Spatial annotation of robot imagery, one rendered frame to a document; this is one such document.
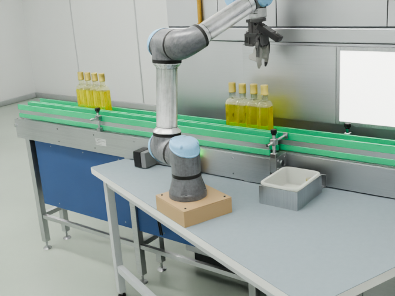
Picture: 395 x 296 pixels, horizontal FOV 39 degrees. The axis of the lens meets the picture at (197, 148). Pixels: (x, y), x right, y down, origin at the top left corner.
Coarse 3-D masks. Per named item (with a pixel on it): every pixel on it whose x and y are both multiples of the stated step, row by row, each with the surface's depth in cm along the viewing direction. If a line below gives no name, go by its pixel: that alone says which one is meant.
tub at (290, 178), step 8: (288, 168) 237; (296, 168) 235; (272, 176) 229; (280, 176) 235; (288, 176) 238; (296, 176) 236; (304, 176) 233; (312, 176) 231; (264, 184) 221; (272, 184) 219; (280, 184) 235; (288, 184) 237; (296, 184) 236; (304, 184) 217
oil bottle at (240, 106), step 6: (240, 102) 254; (246, 102) 254; (240, 108) 255; (246, 108) 254; (240, 114) 256; (246, 114) 255; (240, 120) 257; (246, 120) 256; (240, 126) 258; (246, 126) 256
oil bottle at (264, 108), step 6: (264, 102) 247; (270, 102) 249; (258, 108) 249; (264, 108) 247; (270, 108) 249; (258, 114) 250; (264, 114) 248; (270, 114) 249; (258, 120) 251; (264, 120) 249; (270, 120) 250; (258, 126) 252; (264, 126) 250; (270, 126) 251
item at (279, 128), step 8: (64, 104) 339; (72, 104) 334; (128, 112) 308; (136, 112) 304; (144, 112) 301; (152, 112) 297; (192, 120) 282; (200, 120) 279; (208, 120) 276; (216, 120) 273; (224, 120) 270; (280, 128) 252; (288, 128) 250; (320, 136) 241; (328, 136) 239; (336, 136) 237; (344, 136) 235; (352, 136) 233; (360, 136) 231; (392, 144) 223
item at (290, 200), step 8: (320, 176) 229; (312, 184) 223; (320, 184) 230; (264, 192) 222; (272, 192) 220; (280, 192) 217; (288, 192) 215; (296, 192) 214; (304, 192) 218; (312, 192) 224; (320, 192) 231; (264, 200) 223; (272, 200) 221; (280, 200) 219; (288, 200) 216; (296, 200) 214; (304, 200) 219; (288, 208) 218; (296, 208) 215
